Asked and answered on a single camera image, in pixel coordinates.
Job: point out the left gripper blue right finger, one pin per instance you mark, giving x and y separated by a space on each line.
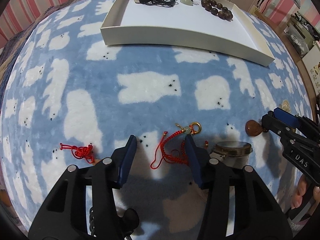
239 204

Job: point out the red cord amber gourd pendant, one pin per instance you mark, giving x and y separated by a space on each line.
80 152

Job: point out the wooden headboard shelf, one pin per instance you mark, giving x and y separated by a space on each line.
297 60

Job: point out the right hand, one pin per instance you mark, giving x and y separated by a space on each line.
300 192

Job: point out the cream flower hair scrunchie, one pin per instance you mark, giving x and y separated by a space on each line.
285 105

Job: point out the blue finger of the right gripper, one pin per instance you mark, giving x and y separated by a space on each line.
286 117

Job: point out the purple patchwork quilt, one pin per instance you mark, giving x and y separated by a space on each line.
16 43

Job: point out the white shallow tray box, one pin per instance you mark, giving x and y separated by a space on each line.
186 24

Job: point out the blue polar bear blanket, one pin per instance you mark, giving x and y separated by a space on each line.
67 87

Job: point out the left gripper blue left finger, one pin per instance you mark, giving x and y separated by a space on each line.
81 203

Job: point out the green storage box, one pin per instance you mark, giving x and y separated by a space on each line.
301 33

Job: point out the red cord gold clasp charm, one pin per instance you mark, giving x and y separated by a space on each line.
170 148

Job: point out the white bear picture box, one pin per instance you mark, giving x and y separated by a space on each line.
311 61

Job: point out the white wall socket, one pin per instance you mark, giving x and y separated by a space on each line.
253 10

